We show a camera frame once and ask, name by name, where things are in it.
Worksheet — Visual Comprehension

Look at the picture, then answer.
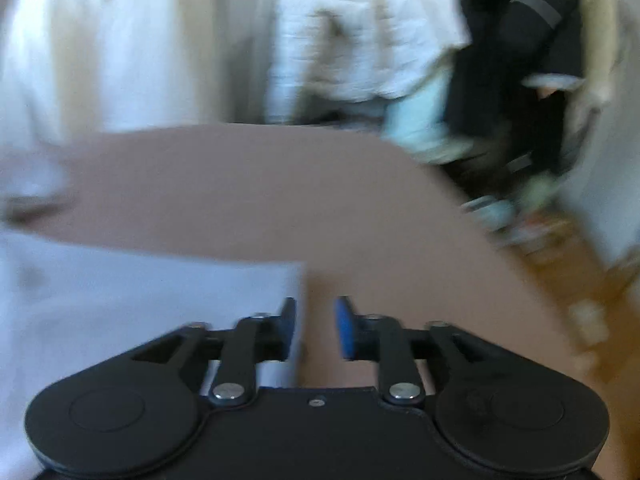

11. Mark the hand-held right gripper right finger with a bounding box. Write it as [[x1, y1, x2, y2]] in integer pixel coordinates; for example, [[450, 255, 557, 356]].
[[334, 296, 501, 407]]

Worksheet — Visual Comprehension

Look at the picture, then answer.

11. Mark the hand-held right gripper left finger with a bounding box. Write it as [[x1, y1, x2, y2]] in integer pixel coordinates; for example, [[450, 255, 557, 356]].
[[131, 297, 298, 407]]

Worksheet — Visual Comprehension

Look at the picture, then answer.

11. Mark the grey ribbed shirt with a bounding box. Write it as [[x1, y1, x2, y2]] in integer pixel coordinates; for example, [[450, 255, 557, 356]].
[[0, 237, 307, 480]]

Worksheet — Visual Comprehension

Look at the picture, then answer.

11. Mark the light teal cloth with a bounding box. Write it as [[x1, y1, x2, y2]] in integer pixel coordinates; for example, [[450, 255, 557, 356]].
[[385, 80, 476, 163]]

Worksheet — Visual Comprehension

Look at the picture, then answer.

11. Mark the black jacket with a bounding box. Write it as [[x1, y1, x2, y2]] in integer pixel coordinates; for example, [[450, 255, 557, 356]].
[[442, 0, 586, 176]]

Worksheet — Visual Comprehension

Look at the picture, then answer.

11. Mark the white quilted cloth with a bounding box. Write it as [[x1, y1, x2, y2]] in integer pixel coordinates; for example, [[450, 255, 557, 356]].
[[265, 0, 471, 123]]

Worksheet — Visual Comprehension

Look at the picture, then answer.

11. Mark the white hanging garment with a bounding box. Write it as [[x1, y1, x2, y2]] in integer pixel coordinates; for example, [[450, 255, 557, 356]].
[[0, 0, 273, 161]]

